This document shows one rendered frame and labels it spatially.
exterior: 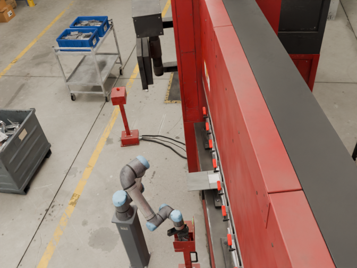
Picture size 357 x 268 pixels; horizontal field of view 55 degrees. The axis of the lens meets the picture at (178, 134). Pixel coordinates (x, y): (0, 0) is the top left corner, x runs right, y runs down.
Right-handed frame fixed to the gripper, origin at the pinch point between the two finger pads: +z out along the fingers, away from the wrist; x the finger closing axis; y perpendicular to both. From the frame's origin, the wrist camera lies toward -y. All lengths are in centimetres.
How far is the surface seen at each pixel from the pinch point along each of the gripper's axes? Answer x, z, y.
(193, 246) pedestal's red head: -4.8, 1.8, 8.6
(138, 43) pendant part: 154, -88, -27
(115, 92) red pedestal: 193, -13, -79
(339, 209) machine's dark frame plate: -85, -151, 68
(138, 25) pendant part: 133, -114, -18
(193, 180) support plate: 36.7, -25.0, 13.2
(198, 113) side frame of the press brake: 122, -23, 19
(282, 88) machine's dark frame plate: -29, -151, 65
